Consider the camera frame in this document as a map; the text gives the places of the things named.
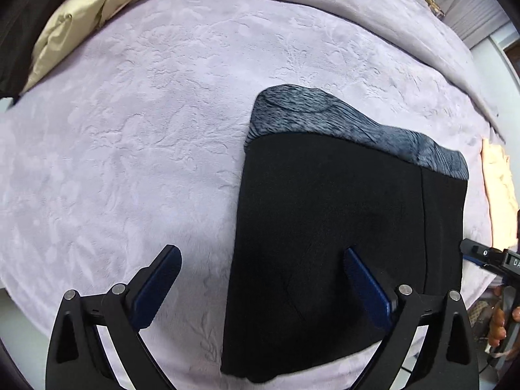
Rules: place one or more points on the grey plush blanket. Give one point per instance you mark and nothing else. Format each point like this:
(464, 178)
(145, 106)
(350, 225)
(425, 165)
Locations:
(325, 8)

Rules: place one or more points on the person's right hand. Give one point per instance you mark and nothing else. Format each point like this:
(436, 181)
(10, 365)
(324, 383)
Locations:
(499, 321)

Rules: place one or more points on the lavender embossed fleece blanket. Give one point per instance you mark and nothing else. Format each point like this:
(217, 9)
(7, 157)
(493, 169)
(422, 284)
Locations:
(122, 150)

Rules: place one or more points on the grey curtain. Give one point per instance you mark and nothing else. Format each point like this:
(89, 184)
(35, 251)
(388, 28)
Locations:
(475, 12)

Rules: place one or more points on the peach cloth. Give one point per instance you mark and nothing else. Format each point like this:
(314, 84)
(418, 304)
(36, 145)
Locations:
(499, 178)

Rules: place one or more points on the black garment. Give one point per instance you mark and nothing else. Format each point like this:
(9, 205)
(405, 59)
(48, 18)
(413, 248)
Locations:
(28, 16)

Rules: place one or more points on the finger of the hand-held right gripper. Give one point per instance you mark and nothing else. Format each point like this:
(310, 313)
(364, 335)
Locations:
(481, 254)

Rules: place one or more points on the black pants with grey lining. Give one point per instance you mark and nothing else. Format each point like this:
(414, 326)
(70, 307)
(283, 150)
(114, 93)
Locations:
(325, 211)

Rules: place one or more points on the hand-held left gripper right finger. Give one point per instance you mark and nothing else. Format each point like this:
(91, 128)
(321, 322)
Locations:
(367, 288)

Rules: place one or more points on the beige jacket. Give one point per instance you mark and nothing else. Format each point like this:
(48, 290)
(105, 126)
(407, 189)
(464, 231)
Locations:
(69, 24)

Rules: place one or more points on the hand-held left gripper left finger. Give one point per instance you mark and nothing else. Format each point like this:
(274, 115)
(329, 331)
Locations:
(156, 288)

